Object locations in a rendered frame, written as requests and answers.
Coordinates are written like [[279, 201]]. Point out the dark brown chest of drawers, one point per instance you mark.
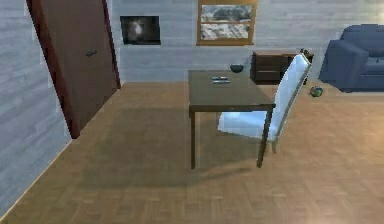
[[268, 68]]

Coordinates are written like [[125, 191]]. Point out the dark brown wooden table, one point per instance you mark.
[[223, 91]]

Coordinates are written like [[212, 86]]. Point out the dark bowl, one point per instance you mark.
[[236, 68]]

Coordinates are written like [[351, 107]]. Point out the white chair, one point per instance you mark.
[[286, 96]]

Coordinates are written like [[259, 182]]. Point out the wooden framed window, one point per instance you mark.
[[226, 21]]

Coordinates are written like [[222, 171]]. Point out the green ball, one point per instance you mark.
[[316, 91]]

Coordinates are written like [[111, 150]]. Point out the dark brown room door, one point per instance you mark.
[[76, 60]]

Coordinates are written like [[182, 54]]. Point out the small dark object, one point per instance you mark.
[[305, 52]]

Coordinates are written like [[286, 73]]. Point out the blue sofa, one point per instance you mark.
[[358, 58]]

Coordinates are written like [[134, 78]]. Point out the dark framed wall picture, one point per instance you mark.
[[140, 30]]

